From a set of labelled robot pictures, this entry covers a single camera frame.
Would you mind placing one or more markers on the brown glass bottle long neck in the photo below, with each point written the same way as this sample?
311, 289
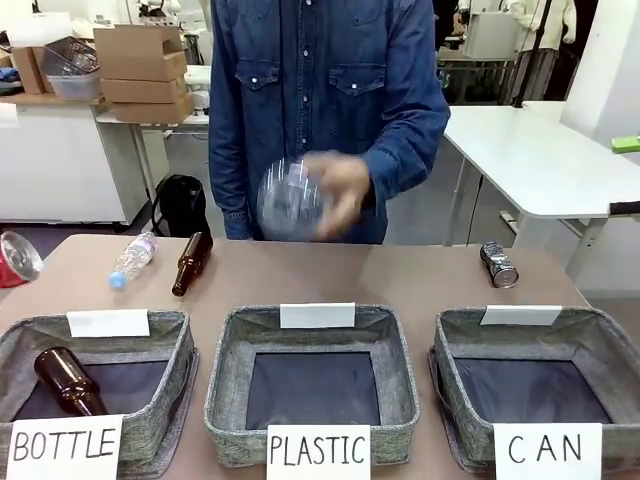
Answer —
192, 260

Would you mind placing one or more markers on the white paper label PLASTIC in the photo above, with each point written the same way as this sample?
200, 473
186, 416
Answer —
318, 450

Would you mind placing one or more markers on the small open cardboard box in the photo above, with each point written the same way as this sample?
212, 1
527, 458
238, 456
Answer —
27, 67

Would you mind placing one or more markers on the person's left hand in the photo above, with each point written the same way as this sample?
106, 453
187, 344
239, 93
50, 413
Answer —
345, 192

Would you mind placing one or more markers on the white paper label BOTTLE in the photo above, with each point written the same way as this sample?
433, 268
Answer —
65, 445

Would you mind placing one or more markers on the silver crushed can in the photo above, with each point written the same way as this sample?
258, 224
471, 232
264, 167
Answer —
499, 265

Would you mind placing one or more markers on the black backpack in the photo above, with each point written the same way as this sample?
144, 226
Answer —
177, 205

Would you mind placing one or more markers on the clear plastic water bottle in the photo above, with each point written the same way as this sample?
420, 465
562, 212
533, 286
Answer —
132, 259

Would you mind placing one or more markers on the brown glass bottle wide body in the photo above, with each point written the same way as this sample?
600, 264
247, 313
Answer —
67, 382

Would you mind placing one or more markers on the red can with silver top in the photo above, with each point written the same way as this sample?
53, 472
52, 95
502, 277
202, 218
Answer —
17, 260

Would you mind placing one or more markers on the grey fabric basket bottle label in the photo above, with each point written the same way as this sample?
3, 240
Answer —
150, 410

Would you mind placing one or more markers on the blank white card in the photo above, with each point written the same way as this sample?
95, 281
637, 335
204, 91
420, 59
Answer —
521, 315
108, 323
317, 315

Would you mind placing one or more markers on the flat cardboard box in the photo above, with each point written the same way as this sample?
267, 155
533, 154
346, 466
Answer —
152, 110
145, 89

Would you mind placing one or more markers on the grey fabric basket plastic label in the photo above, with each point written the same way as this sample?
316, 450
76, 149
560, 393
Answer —
230, 380

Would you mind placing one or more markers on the clear plastic storage bin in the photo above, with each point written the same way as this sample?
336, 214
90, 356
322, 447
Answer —
72, 70

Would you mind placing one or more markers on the white desk with legs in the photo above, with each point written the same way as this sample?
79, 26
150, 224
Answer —
530, 165

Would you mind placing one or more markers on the clear plastic cup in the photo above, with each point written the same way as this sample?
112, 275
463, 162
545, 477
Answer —
289, 200

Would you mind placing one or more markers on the green object on desk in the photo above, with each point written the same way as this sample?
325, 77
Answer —
625, 145

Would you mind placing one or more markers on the large cardboard box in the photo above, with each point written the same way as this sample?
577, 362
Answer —
137, 52

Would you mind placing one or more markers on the person in denim shirt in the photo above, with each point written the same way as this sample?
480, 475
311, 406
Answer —
325, 90

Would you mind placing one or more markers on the grey fabric basket can label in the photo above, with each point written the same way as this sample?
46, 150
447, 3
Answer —
450, 390

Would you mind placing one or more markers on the white cabinet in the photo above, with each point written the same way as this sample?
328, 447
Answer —
60, 160

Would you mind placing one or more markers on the white paper label CAN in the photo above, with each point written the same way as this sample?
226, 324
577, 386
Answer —
547, 447

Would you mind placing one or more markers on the white machine box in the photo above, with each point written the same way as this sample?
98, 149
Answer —
492, 32

